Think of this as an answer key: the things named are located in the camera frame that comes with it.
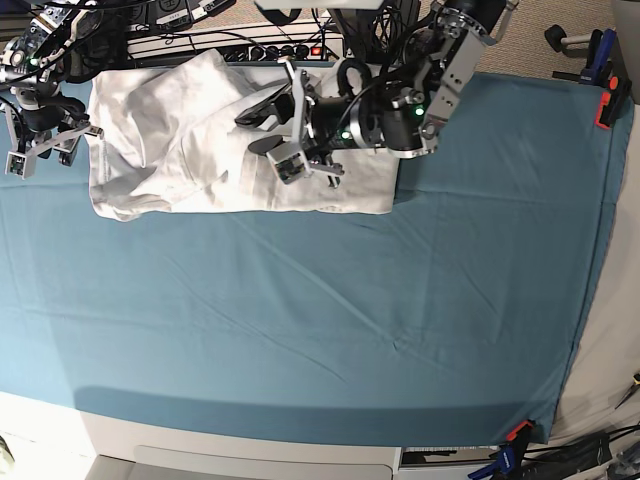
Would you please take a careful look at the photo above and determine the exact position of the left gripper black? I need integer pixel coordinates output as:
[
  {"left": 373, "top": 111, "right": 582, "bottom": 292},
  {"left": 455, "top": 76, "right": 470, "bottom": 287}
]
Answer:
[{"left": 235, "top": 84, "right": 370, "bottom": 156}]

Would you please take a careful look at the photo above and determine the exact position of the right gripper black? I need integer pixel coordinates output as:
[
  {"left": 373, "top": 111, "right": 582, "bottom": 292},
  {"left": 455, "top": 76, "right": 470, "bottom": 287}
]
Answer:
[{"left": 19, "top": 94, "right": 90, "bottom": 166}]

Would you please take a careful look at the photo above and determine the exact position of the white T-shirt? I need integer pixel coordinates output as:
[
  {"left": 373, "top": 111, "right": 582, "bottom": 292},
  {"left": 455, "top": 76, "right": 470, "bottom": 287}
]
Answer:
[{"left": 88, "top": 50, "right": 399, "bottom": 222}]

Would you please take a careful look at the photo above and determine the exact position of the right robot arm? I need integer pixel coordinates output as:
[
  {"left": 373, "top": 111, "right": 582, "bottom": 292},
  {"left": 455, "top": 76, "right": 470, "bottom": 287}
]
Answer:
[{"left": 1, "top": 1, "right": 135, "bottom": 179}]

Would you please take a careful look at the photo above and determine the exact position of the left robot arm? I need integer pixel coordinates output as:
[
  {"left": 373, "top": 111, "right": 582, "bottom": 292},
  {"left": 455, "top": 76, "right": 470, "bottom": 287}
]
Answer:
[{"left": 235, "top": 1, "right": 517, "bottom": 170}]

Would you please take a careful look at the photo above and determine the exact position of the black power strip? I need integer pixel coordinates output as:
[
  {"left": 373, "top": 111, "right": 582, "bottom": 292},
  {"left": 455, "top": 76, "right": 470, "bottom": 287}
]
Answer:
[{"left": 218, "top": 40, "right": 344, "bottom": 63}]

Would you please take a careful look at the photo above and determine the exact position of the teal table cloth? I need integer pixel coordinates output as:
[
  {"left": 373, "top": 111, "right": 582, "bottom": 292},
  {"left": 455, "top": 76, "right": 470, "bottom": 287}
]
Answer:
[{"left": 1, "top": 74, "right": 635, "bottom": 446}]

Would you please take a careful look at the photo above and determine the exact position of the orange clamp top right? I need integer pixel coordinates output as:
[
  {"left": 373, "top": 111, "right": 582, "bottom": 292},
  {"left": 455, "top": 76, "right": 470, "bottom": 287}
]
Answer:
[{"left": 595, "top": 75, "right": 632, "bottom": 130}]

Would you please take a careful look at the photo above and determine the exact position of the orange blue clamp bottom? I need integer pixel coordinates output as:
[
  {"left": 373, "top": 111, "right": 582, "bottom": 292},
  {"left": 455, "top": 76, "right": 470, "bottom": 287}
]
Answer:
[{"left": 467, "top": 420, "right": 536, "bottom": 480}]

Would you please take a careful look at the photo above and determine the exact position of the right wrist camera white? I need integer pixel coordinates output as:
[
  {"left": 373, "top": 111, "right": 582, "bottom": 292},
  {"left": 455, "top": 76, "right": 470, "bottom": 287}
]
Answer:
[{"left": 5, "top": 151, "right": 37, "bottom": 179}]

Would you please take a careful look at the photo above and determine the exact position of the bundle of black cables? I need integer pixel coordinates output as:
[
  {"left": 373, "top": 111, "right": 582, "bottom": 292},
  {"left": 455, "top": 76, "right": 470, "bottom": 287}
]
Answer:
[{"left": 309, "top": 0, "right": 424, "bottom": 67}]

